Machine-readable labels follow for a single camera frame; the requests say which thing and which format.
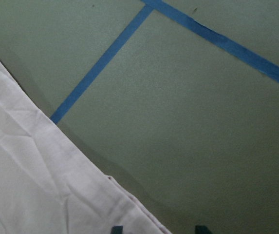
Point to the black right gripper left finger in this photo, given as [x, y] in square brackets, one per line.
[117, 230]

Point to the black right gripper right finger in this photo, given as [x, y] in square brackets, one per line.
[199, 229]

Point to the pink Snoopy t-shirt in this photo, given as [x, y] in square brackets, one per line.
[48, 186]

